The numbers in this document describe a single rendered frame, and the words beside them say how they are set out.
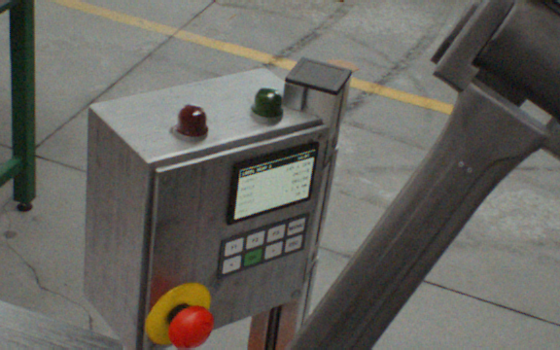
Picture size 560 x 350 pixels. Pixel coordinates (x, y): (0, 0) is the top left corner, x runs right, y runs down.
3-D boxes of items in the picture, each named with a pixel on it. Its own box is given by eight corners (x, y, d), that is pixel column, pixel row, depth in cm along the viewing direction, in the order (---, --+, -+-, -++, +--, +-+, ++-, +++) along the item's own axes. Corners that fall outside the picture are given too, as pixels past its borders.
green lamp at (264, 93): (243, 110, 81) (246, 85, 80) (269, 104, 83) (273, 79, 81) (262, 125, 79) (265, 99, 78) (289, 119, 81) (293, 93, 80)
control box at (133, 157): (81, 294, 89) (86, 102, 79) (242, 241, 99) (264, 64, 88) (138, 367, 83) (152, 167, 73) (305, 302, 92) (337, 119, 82)
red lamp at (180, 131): (166, 128, 77) (168, 102, 76) (195, 122, 79) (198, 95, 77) (185, 145, 76) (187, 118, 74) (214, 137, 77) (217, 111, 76)
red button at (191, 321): (159, 302, 81) (179, 325, 79) (200, 288, 83) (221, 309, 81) (157, 339, 83) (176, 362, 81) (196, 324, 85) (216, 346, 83)
